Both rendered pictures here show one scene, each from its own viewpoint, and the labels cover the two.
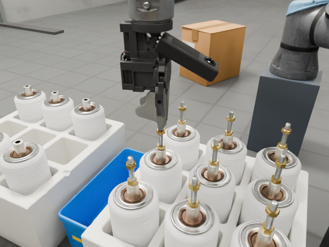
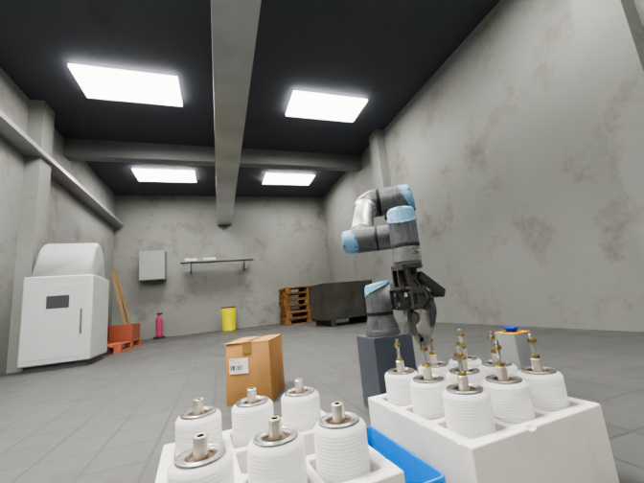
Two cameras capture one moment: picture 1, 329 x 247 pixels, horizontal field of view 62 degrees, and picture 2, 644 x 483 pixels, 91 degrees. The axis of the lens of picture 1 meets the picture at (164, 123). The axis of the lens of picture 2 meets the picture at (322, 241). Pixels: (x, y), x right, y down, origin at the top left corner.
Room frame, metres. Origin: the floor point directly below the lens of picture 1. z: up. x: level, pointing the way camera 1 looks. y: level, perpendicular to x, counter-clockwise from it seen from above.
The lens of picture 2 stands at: (0.08, 0.79, 0.47)
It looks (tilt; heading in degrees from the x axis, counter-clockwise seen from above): 11 degrees up; 312
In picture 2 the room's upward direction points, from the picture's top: 6 degrees counter-clockwise
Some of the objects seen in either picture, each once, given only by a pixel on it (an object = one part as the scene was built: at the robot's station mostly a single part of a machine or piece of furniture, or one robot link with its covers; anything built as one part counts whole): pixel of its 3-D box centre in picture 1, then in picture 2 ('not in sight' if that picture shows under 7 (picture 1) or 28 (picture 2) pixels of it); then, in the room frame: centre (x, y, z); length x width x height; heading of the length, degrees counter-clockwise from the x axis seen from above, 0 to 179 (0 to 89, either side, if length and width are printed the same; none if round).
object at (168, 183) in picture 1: (161, 188); (434, 418); (0.48, 0.01, 0.16); 0.10 x 0.10 x 0.18
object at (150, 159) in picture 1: (160, 159); (428, 379); (0.48, 0.01, 0.25); 0.08 x 0.08 x 0.01
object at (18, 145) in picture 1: (19, 147); (337, 413); (0.50, 0.33, 0.26); 0.02 x 0.02 x 0.03
